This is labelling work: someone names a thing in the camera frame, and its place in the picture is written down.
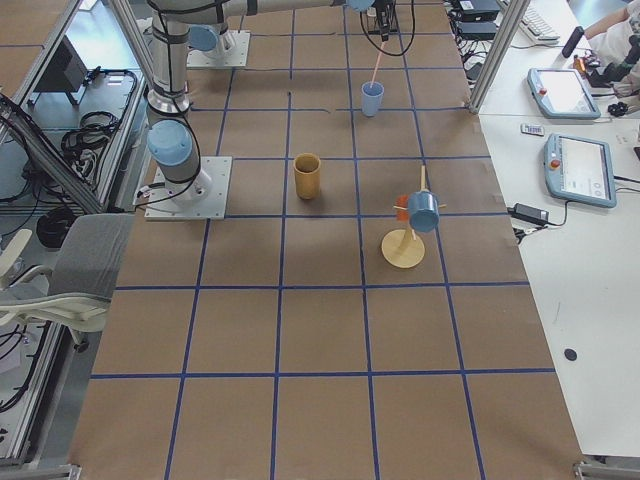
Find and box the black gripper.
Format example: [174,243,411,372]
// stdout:
[374,0,393,42]

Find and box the pink chopstick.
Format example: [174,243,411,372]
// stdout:
[369,41,386,88]

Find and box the light blue plastic cup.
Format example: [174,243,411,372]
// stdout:
[361,81,384,118]

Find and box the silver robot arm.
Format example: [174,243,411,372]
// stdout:
[188,22,236,55]
[146,1,395,215]

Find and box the white keyboard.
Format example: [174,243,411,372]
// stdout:
[519,4,560,45]

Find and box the bamboo chopstick holder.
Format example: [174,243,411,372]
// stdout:
[293,153,321,200]

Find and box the small label card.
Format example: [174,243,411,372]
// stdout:
[520,123,545,137]

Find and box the orange mug on stand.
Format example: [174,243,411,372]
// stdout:
[394,195,409,222]

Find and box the teach pendant far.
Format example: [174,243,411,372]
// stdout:
[527,68,601,120]

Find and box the teach pendant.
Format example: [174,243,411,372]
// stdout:
[527,68,601,120]
[543,133,617,208]

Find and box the blue mug on stand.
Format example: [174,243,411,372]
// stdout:
[407,190,440,233]

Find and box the wooden mug tree stand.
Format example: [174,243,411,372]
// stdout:
[381,164,445,269]

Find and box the black power adapter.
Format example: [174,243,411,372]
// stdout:
[507,203,549,226]

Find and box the teach pendant near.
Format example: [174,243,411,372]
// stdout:
[543,133,617,208]

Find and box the grey office chair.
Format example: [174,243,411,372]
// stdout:
[1,213,134,352]

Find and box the black wire mug rack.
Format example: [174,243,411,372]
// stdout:
[365,5,398,35]

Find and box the aluminium frame post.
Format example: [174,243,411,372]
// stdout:
[467,0,530,114]

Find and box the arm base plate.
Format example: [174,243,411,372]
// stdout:
[187,30,251,69]
[144,156,232,221]

